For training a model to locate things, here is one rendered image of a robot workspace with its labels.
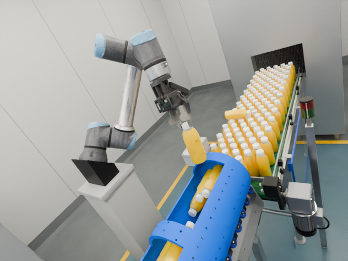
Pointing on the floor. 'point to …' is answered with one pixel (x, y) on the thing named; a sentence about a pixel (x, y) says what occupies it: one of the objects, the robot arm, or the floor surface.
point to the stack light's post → (316, 177)
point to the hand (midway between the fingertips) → (186, 124)
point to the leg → (257, 248)
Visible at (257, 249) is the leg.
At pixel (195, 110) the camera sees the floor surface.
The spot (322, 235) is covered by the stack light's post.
